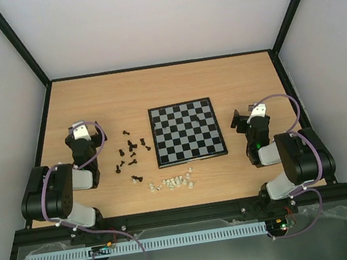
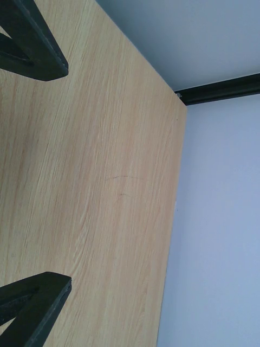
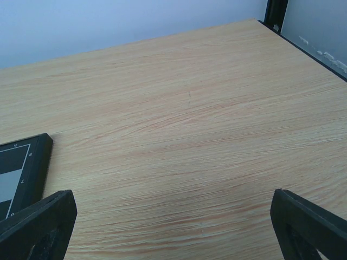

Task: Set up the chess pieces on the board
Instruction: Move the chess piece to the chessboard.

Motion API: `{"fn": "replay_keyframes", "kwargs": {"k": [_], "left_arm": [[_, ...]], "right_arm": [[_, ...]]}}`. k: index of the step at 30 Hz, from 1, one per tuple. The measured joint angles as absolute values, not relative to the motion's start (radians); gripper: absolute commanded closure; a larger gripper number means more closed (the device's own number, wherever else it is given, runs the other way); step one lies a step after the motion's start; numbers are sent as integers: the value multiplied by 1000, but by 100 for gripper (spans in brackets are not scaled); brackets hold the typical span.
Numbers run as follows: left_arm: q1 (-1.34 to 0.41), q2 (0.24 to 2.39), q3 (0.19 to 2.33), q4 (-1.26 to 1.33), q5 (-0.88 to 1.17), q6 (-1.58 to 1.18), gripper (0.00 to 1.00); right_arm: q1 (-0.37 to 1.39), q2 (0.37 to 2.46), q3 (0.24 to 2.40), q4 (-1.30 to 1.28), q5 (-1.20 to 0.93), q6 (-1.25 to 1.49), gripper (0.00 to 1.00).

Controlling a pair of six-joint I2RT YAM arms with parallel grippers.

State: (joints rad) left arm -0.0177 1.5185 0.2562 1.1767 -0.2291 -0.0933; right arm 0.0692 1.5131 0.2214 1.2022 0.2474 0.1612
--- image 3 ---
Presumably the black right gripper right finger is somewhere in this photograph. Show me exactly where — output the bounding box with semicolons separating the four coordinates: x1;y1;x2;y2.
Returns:
270;189;346;259

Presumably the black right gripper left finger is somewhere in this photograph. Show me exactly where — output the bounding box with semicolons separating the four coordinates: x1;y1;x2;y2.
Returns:
1;190;78;259

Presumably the black and grey chessboard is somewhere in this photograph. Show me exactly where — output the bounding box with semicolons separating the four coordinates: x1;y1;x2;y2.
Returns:
0;133;53;220

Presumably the black enclosure frame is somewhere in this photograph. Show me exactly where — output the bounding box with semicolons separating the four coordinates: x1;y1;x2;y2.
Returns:
261;1;346;81

